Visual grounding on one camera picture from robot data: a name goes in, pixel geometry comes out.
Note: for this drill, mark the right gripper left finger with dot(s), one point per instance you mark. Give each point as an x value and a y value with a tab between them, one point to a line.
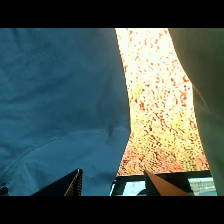
68	186

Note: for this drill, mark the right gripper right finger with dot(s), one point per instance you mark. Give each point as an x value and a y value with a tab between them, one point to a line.
160	187

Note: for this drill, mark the blue garment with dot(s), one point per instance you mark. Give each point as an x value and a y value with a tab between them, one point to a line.
56	100

